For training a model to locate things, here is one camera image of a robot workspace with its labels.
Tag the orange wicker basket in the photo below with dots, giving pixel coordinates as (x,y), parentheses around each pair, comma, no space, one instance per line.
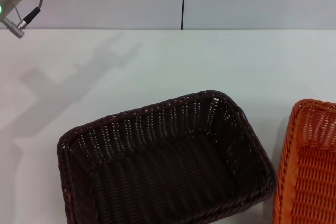
(309,171)

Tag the dark brown wicker basket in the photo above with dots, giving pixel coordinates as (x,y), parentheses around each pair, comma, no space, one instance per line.
(168,166)

